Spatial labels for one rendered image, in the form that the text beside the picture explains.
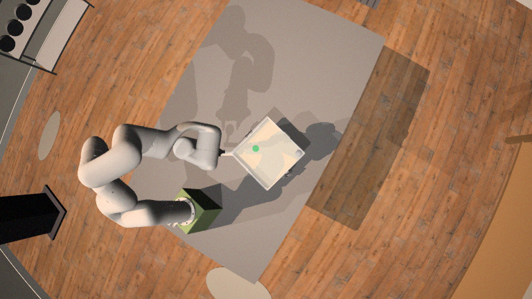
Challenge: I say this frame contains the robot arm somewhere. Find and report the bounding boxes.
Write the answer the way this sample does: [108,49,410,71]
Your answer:
[78,121,222,228]

